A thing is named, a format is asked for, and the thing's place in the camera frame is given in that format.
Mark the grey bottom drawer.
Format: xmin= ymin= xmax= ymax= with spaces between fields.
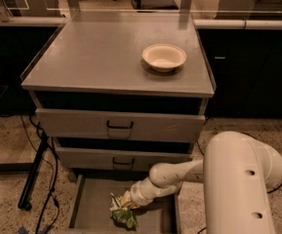
xmin=56 ymin=171 xmax=181 ymax=234

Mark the green jalapeno chip bag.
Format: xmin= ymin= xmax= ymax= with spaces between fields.
xmin=109 ymin=193 xmax=138 ymax=229

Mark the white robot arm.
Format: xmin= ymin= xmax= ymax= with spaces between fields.
xmin=120 ymin=132 xmax=282 ymax=234

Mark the grey drawer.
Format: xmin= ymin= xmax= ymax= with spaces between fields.
xmin=56 ymin=171 xmax=181 ymax=234
xmin=36 ymin=108 xmax=205 ymax=142
xmin=55 ymin=137 xmax=193 ymax=172

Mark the white paper bowl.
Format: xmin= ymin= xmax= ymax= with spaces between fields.
xmin=141 ymin=44 xmax=186 ymax=72

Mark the black floor cables left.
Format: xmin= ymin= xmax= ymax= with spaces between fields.
xmin=19 ymin=114 xmax=60 ymax=234

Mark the grey middle drawer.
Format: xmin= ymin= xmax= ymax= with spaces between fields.
xmin=55 ymin=137 xmax=193 ymax=172

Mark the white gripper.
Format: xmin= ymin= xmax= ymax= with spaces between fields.
xmin=119 ymin=178 xmax=181 ymax=209

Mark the grey drawer cabinet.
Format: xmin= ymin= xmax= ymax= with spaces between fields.
xmin=20 ymin=11 xmax=217 ymax=181

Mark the black stand leg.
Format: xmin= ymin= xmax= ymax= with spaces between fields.
xmin=0 ymin=133 xmax=48 ymax=212

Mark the grey top drawer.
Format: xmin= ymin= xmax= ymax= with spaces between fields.
xmin=36 ymin=108 xmax=205 ymax=142

